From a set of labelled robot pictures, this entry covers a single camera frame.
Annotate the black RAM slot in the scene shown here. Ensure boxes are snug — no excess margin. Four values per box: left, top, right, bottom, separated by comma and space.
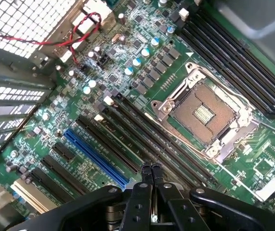
93, 114, 157, 169
182, 21, 275, 110
112, 95, 209, 189
116, 92, 219, 185
179, 27, 275, 115
103, 95, 196, 191
195, 7, 275, 98
187, 14, 275, 104

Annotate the blue expansion slot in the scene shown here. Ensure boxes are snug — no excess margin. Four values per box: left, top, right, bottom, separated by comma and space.
64, 129, 130, 189

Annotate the long black expansion slot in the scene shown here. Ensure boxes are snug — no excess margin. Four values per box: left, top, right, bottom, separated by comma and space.
76, 116, 141, 174

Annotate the short black expansion slot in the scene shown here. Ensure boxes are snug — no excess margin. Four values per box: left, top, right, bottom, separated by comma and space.
51, 142, 76, 163

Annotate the metal CPU socket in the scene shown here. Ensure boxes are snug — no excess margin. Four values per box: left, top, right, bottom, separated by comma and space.
151, 62, 260, 165

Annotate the cream expansion slot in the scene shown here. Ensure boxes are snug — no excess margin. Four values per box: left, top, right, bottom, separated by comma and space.
12, 179, 57, 215

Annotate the perforated metal slot cover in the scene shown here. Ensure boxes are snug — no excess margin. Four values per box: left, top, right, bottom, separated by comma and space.
0, 104, 37, 126
0, 80, 48, 107

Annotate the green motherboard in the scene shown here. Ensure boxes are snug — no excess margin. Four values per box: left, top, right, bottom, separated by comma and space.
0, 0, 275, 218

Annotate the grey metal PC case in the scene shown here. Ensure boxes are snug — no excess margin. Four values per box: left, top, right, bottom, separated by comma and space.
0, 0, 275, 231

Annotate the straight wire locking lever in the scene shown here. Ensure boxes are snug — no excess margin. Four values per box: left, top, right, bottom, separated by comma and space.
148, 115, 219, 165

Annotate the hooked wire locking lever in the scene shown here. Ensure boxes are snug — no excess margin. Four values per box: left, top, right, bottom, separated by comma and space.
185, 62, 258, 114

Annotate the red black twisted wire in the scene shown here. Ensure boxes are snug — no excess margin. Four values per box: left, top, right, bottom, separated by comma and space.
0, 12, 103, 71

